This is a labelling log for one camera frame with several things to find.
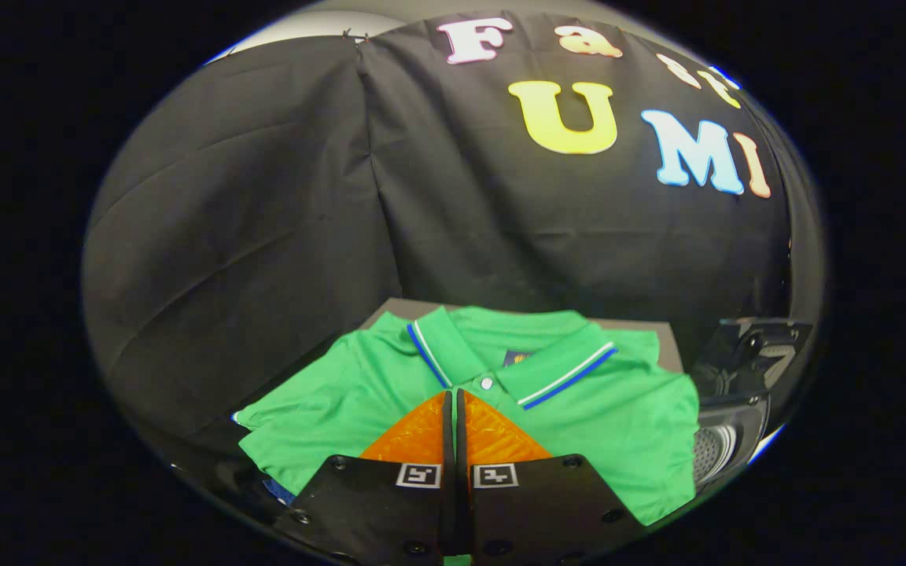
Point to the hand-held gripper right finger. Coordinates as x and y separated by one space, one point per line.
539 511

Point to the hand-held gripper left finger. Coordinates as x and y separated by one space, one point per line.
390 511

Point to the green polo shirt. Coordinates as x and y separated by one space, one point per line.
618 424

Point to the dark washing machine lid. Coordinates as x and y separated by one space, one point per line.
752 350

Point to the grey cabinet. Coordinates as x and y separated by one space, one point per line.
669 346

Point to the black backdrop cloth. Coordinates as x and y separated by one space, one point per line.
280 212

